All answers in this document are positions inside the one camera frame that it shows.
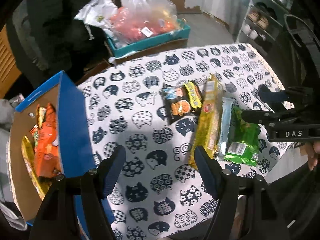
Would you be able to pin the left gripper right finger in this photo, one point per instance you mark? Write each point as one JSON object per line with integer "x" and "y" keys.
{"x": 213, "y": 176}

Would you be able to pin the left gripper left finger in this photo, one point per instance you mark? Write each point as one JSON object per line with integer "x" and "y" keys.
{"x": 109, "y": 171}

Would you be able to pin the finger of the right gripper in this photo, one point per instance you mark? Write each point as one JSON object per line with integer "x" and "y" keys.
{"x": 265, "y": 118}
{"x": 291, "y": 94}

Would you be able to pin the green snack bag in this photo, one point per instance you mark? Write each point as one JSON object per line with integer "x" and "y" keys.
{"x": 243, "y": 140}

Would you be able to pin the gold biscuit pack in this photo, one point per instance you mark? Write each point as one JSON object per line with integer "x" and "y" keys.
{"x": 209, "y": 123}
{"x": 41, "y": 187}

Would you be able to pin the black instant noodle packet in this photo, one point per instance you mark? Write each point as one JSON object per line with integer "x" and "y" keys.
{"x": 181, "y": 100}

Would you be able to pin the right hand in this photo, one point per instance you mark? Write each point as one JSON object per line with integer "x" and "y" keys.
{"x": 312, "y": 150}

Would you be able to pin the shoe rack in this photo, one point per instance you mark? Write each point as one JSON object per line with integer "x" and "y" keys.
{"x": 263, "y": 22}

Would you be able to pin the cat pattern tablecloth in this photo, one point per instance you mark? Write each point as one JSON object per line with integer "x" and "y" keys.
{"x": 158, "y": 193}

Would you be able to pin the light blue wafer pack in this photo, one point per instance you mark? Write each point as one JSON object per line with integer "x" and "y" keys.
{"x": 227, "y": 106}

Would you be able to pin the blue cardboard box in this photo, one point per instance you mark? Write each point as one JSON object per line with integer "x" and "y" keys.
{"x": 81, "y": 137}

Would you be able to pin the orange chip bag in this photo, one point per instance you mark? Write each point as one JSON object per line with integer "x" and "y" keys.
{"x": 47, "y": 160}

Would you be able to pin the grey clothes pile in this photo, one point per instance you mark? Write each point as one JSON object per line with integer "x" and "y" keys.
{"x": 9, "y": 209}

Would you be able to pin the teal cardboard box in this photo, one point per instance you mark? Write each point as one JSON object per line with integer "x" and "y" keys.
{"x": 135, "y": 47}

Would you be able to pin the wooden louvered cabinet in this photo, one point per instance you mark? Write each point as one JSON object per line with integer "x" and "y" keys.
{"x": 9, "y": 72}

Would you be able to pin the black hanging coat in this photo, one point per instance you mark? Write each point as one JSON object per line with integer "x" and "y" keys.
{"x": 46, "y": 38}

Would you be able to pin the clear bag of fruit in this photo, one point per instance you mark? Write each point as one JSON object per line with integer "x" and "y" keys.
{"x": 141, "y": 19}

